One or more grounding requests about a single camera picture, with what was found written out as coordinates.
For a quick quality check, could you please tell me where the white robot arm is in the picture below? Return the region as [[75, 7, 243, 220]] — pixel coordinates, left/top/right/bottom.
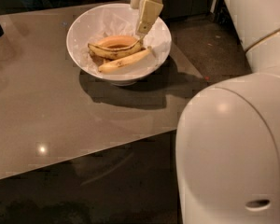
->
[[175, 0, 280, 224]]

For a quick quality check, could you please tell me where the orange fruit piece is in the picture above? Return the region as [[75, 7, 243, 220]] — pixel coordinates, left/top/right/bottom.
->
[[97, 35, 137, 48]]

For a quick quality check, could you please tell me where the light yellow banana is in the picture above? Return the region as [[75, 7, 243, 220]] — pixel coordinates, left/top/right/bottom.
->
[[98, 47, 153, 74]]

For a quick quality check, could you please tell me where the white paper liner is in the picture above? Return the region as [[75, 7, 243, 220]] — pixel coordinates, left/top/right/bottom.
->
[[80, 7, 160, 78]]

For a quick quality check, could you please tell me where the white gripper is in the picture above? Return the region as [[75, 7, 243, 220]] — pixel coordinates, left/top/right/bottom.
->
[[130, 0, 163, 35]]

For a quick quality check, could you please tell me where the white bowl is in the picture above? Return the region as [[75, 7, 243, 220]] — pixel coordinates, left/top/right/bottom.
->
[[66, 4, 172, 86]]

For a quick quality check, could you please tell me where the spotted yellow banana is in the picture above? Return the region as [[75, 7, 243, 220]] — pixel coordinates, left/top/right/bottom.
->
[[88, 38, 143, 60]]

